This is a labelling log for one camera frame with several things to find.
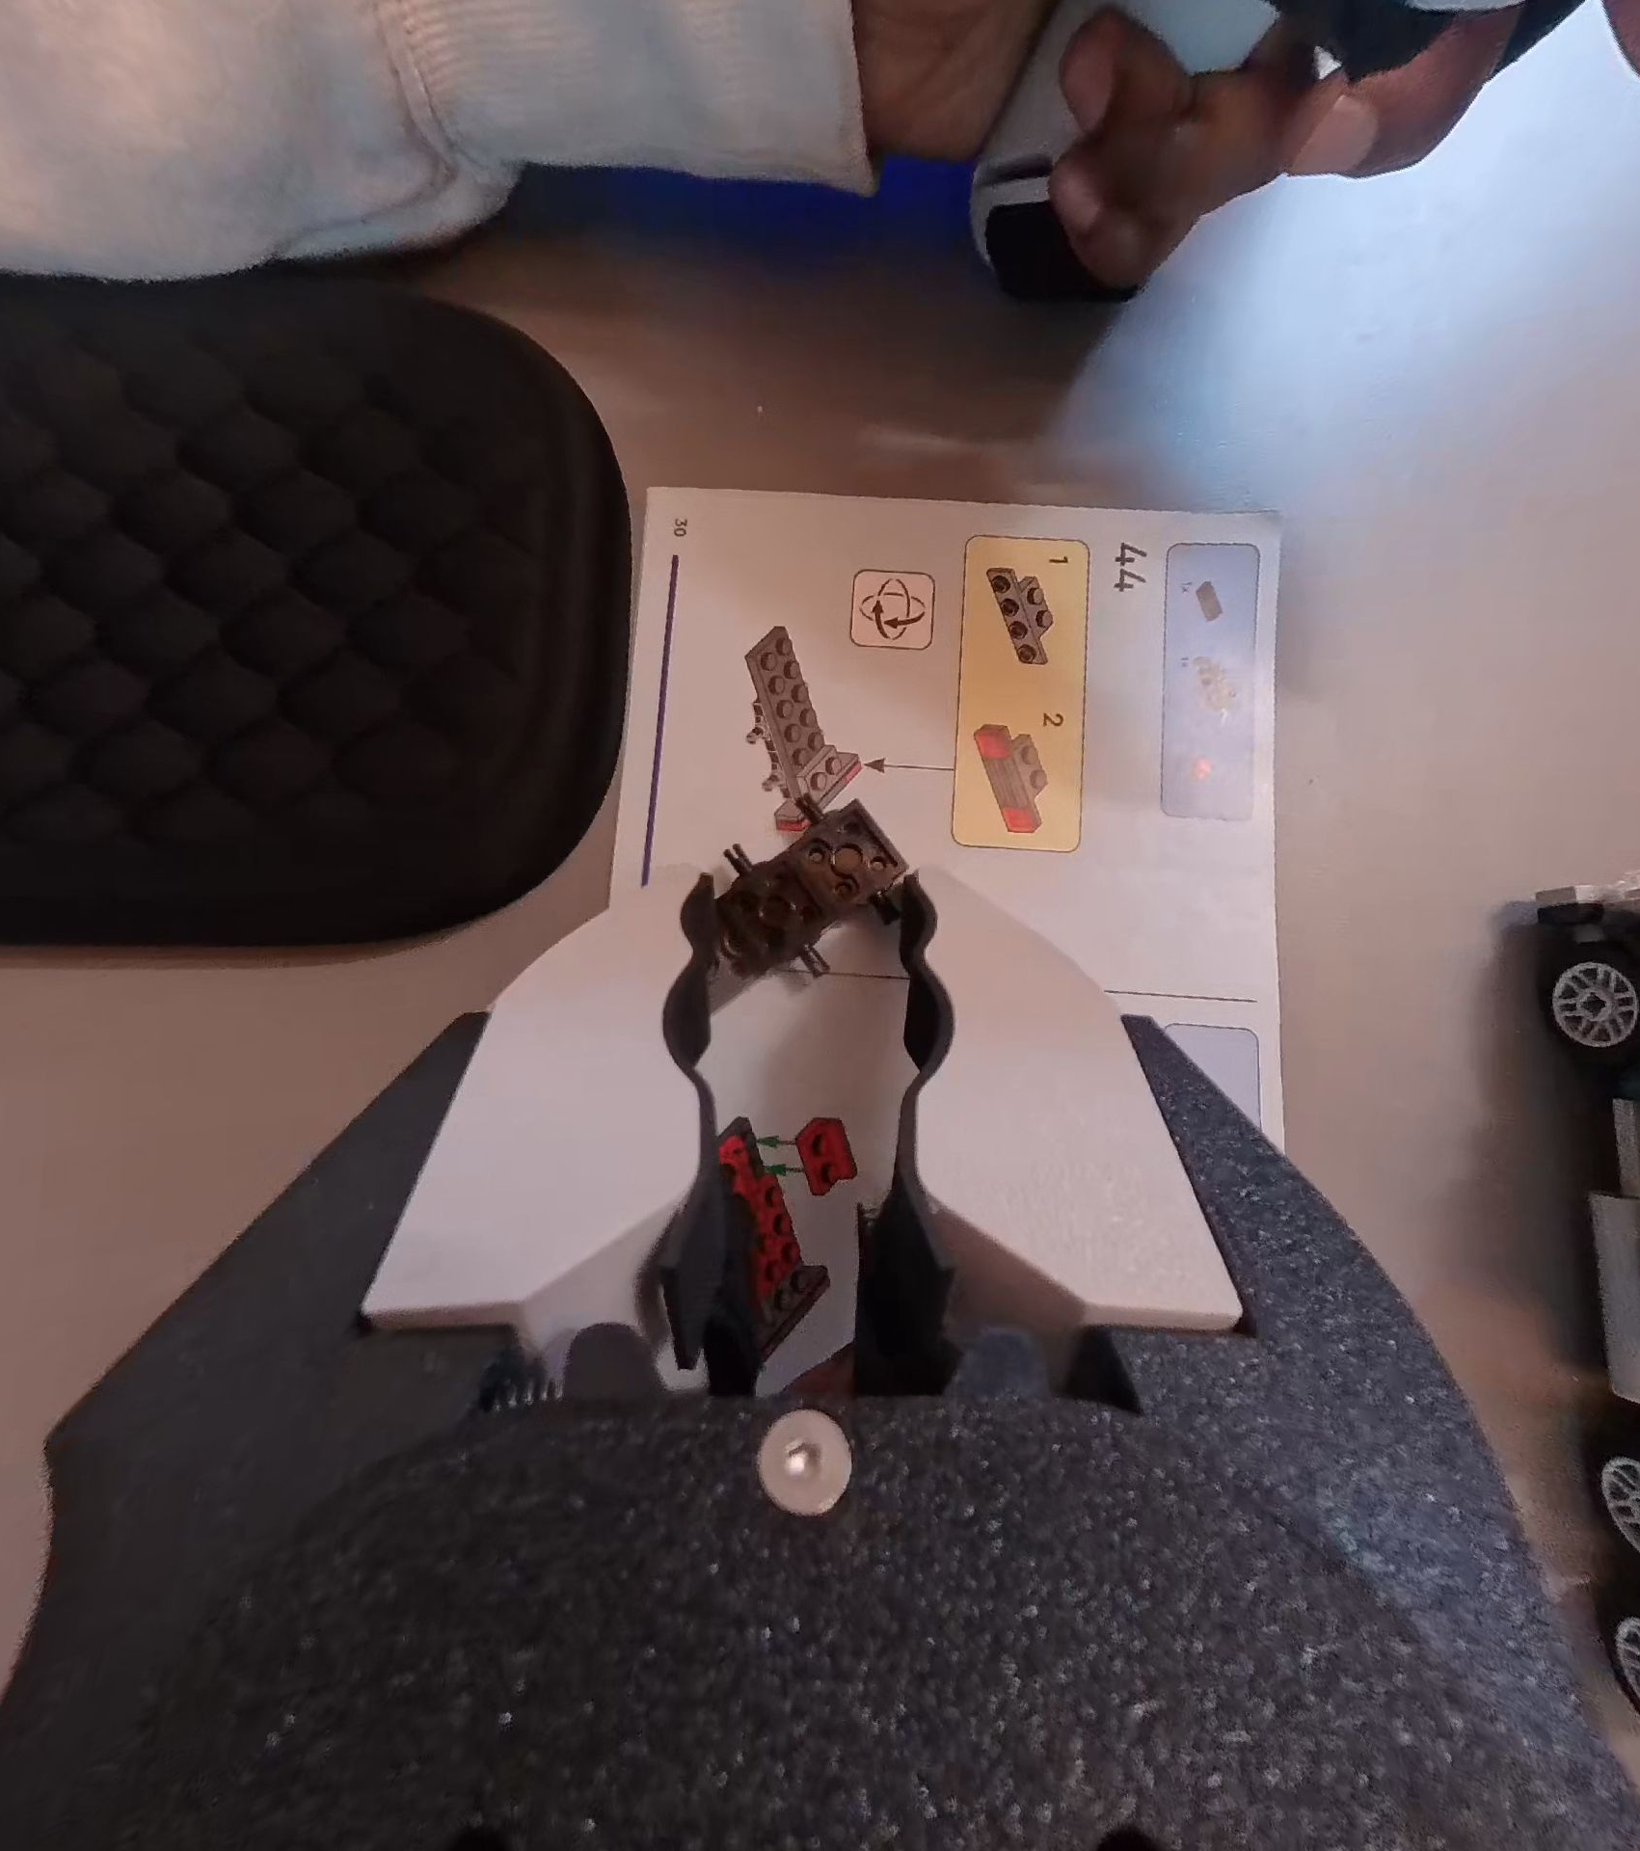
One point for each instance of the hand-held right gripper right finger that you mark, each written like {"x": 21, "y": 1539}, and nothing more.
{"x": 1066, "y": 1142}

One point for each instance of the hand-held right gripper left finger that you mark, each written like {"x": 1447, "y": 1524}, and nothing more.
{"x": 545, "y": 1158}

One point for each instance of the small black lego assembly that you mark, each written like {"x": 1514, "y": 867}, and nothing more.
{"x": 835, "y": 861}

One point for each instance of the person's left forearm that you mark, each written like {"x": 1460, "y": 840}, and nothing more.
{"x": 329, "y": 117}

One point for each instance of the open lego instruction booklet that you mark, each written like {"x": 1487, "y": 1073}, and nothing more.
{"x": 1124, "y": 926}

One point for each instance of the person's left hand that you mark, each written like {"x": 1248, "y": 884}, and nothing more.
{"x": 951, "y": 72}

